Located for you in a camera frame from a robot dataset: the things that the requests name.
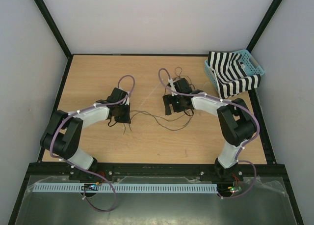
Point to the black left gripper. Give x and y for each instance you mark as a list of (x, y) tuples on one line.
[(125, 119)]

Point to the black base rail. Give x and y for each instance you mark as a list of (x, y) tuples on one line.
[(204, 172)]

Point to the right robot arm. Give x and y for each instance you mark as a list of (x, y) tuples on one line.
[(236, 121)]

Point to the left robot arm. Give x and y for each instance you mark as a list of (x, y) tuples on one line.
[(63, 132)]

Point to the black white striped cloth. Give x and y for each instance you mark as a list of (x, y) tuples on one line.
[(230, 75)]

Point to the light blue slotted cable duct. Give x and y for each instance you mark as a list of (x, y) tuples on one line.
[(126, 188)]

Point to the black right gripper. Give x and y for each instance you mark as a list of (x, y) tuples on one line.
[(169, 99)]

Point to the light blue perforated basket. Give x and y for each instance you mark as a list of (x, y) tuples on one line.
[(251, 67)]

